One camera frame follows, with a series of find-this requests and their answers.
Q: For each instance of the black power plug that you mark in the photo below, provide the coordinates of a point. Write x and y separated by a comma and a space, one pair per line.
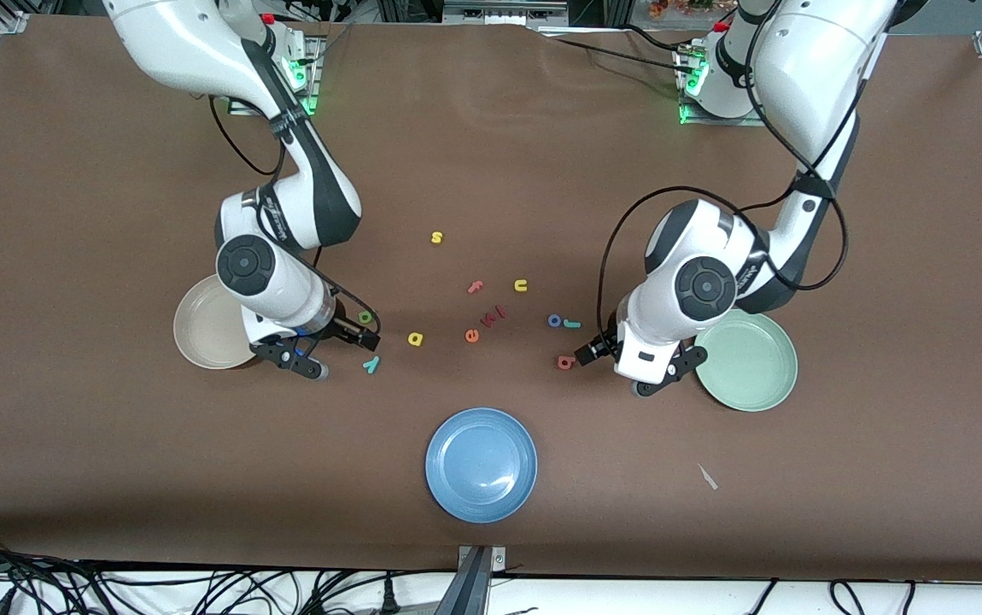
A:
388, 598

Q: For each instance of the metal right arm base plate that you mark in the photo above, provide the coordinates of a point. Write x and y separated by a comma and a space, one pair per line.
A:
313, 85

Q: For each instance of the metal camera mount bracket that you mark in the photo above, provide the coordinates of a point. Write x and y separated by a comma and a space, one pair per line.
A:
478, 581

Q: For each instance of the light green round plate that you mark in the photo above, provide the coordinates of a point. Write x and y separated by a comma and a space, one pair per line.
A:
756, 367

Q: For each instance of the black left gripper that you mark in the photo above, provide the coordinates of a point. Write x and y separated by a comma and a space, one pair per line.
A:
603, 346

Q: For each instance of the blue round plate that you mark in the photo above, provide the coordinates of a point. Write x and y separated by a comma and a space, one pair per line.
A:
482, 465

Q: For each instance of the brown table cover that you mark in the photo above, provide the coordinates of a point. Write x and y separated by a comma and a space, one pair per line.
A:
115, 470

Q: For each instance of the beige round plate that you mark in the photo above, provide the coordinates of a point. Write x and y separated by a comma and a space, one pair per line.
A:
205, 329

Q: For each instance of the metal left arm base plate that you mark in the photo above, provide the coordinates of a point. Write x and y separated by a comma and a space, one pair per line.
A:
713, 122

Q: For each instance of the white paper scrap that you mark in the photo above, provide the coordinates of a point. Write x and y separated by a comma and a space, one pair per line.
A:
707, 477

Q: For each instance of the orange decoration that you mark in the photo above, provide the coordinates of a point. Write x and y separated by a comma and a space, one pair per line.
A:
679, 7

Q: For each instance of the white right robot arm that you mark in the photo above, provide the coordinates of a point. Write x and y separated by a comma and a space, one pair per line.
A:
201, 43

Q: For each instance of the red letter x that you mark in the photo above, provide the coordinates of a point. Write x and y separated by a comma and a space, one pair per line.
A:
489, 320

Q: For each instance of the pink foam letter b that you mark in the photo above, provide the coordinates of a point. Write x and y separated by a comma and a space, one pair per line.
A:
565, 364

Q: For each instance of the grey metal box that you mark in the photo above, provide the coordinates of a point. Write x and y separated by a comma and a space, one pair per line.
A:
504, 10

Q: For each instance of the teal foam letter y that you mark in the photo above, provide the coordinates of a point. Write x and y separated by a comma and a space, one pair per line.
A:
371, 365

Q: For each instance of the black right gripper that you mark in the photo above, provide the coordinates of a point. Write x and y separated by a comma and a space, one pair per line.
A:
344, 330

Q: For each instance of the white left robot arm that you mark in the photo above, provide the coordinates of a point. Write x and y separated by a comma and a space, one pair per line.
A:
807, 68

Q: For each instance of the pink foam letter f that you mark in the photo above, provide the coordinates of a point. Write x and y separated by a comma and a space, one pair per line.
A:
475, 287

